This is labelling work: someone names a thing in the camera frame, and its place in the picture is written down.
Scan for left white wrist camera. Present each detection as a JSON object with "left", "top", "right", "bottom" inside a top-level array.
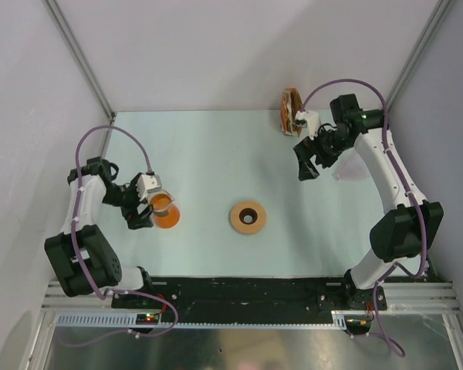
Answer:
[{"left": 136, "top": 173, "right": 162, "bottom": 202}]

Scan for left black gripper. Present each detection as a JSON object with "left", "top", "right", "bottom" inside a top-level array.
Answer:
[{"left": 101, "top": 173, "right": 154, "bottom": 229}]

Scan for left aluminium frame post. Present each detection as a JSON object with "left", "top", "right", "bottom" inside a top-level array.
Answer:
[{"left": 42, "top": 0, "right": 116, "bottom": 123}]

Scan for right aluminium frame post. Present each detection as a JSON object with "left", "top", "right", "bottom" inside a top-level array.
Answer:
[{"left": 387, "top": 0, "right": 455, "bottom": 110}]

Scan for glass flask with orange liquid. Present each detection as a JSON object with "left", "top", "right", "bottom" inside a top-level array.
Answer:
[{"left": 149, "top": 190, "right": 181, "bottom": 229}]

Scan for aluminium front rail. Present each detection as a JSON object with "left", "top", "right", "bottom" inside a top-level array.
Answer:
[{"left": 41, "top": 281, "right": 461, "bottom": 314}]

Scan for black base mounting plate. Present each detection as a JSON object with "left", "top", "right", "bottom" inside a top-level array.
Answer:
[{"left": 111, "top": 277, "right": 387, "bottom": 324}]

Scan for grey slotted cable duct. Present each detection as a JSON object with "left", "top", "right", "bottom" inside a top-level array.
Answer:
[{"left": 56, "top": 311, "right": 370, "bottom": 330}]

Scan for aluminium frame post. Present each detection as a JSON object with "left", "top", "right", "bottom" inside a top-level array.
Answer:
[
  {"left": 42, "top": 0, "right": 116, "bottom": 123},
  {"left": 387, "top": 0, "right": 455, "bottom": 110}
]

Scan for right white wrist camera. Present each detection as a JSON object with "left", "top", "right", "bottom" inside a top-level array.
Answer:
[{"left": 294, "top": 110, "right": 322, "bottom": 140}]

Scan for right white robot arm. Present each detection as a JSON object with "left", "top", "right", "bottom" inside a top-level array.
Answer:
[{"left": 293, "top": 94, "right": 444, "bottom": 310}]

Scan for orange coffee filter package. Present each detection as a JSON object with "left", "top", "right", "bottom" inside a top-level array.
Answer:
[{"left": 280, "top": 88, "right": 302, "bottom": 136}]

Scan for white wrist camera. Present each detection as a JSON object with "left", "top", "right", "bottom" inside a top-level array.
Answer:
[
  {"left": 294, "top": 110, "right": 322, "bottom": 140},
  {"left": 136, "top": 173, "right": 162, "bottom": 202}
]

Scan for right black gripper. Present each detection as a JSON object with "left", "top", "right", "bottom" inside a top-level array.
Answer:
[{"left": 294, "top": 125, "right": 351, "bottom": 181}]

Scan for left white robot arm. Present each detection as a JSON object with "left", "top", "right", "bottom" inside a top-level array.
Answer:
[{"left": 44, "top": 156, "right": 162, "bottom": 308}]

